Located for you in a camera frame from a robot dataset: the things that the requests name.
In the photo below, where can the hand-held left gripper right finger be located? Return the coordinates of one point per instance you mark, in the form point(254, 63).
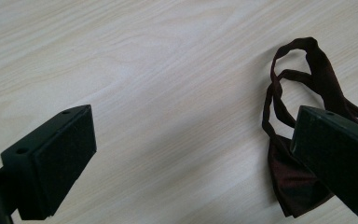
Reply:
point(338, 155)

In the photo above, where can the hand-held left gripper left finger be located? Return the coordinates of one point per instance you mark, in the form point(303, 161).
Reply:
point(56, 161)

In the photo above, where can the dark red bow tie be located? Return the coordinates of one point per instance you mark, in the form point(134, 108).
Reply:
point(292, 182)

